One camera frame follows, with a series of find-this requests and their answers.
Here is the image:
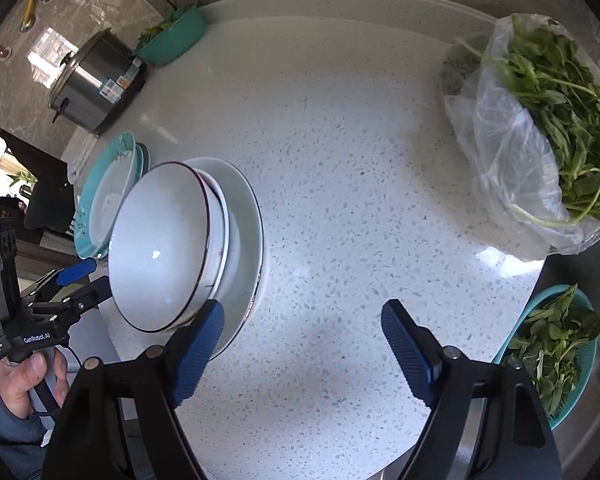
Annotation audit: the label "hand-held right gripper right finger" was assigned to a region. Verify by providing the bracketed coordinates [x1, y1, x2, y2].
[380, 299, 563, 480]

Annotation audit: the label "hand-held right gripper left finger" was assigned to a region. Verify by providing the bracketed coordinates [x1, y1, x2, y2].
[40, 299, 226, 480]

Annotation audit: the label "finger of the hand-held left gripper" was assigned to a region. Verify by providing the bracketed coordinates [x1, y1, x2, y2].
[30, 276, 112, 329]
[22, 258, 99, 307]

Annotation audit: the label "large white plate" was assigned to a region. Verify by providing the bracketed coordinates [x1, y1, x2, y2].
[184, 156, 266, 362]

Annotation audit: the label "person's left forearm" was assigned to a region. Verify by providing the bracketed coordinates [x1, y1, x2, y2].
[0, 372, 56, 448]

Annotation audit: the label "person's left hand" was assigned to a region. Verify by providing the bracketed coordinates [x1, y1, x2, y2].
[0, 347, 71, 417]

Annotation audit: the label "dark wooden furniture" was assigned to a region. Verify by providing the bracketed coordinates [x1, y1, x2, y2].
[2, 132, 78, 241]

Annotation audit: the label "white cloth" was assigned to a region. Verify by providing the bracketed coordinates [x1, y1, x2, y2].
[67, 136, 102, 187]

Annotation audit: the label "leafy greens in colander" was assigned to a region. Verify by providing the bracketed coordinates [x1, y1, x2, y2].
[505, 284, 600, 418]

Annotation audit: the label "teal plastic colander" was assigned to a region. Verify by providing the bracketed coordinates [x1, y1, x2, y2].
[489, 284, 600, 432]

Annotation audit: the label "stainless steel pot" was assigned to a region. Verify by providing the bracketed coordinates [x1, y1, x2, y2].
[48, 28, 148, 136]

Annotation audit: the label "clear plastic bag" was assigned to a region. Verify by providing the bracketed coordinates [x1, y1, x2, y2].
[442, 14, 600, 262]

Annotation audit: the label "teal plastic basin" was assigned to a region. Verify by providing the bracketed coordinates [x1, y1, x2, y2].
[133, 2, 207, 67]

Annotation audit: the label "leafy greens in basin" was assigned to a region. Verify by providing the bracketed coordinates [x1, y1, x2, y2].
[136, 3, 199, 50]

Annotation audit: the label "yellow gas pipe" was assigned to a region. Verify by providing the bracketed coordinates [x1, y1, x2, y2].
[20, 0, 38, 32]

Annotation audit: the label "bunch of leafy greens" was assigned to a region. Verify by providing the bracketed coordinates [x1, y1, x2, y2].
[455, 15, 600, 241]

